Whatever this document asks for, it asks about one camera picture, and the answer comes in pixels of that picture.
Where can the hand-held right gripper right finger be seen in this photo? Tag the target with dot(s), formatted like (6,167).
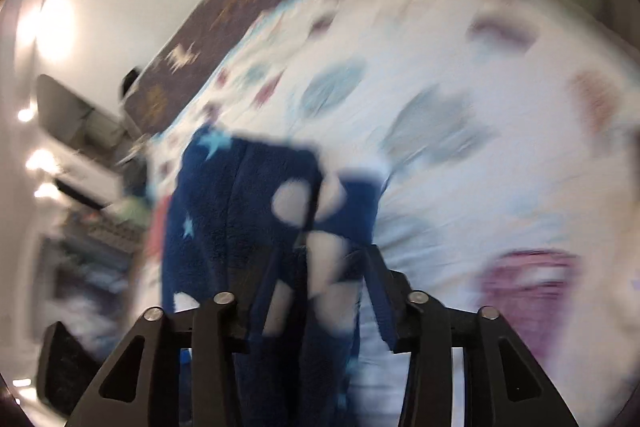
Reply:
(382,307)

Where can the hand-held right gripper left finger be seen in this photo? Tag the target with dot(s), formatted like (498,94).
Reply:
(264,302)

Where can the pink folded cloth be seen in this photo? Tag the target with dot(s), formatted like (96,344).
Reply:
(156,232)

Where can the white seashell print quilt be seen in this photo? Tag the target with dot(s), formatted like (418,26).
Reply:
(450,182)

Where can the blue fleece pajama top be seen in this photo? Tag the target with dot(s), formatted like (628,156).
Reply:
(215,232)

